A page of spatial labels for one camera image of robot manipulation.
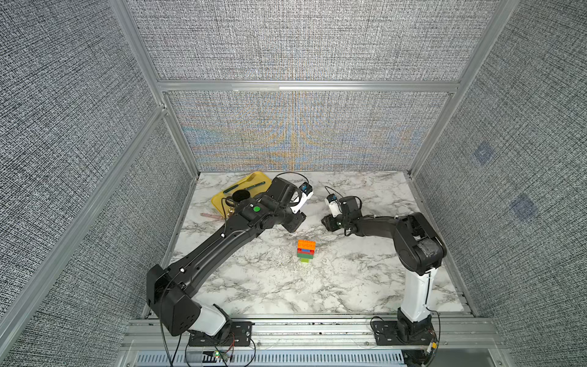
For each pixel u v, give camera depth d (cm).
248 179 117
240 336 73
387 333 73
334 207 92
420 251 52
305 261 90
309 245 94
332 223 90
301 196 60
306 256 89
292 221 66
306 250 82
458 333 76
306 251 82
